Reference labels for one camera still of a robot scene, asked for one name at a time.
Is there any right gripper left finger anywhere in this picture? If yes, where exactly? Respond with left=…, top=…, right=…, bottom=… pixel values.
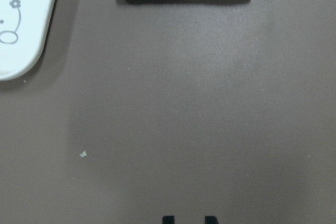
left=162, top=216, right=174, bottom=224

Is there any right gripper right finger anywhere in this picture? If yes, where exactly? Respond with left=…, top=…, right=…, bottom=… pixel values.
left=204, top=216, right=218, bottom=224

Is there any cream rabbit tray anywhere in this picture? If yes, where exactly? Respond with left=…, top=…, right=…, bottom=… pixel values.
left=1, top=0, right=55, bottom=81

